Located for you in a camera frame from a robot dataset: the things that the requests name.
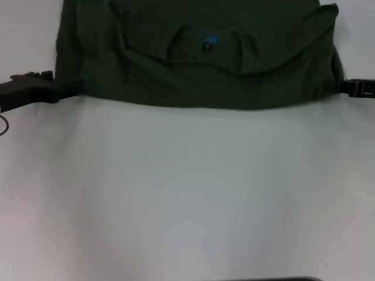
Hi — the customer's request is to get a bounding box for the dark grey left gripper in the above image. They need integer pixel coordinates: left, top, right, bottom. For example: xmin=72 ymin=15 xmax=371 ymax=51
xmin=0 ymin=70 xmax=84 ymax=114

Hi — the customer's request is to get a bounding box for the dark green FREE t-shirt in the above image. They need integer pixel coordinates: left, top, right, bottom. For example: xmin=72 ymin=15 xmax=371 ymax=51
xmin=54 ymin=0 xmax=344 ymax=112

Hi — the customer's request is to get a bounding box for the black cable with silver plug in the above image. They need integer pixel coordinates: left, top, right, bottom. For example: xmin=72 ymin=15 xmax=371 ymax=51
xmin=0 ymin=114 xmax=10 ymax=137

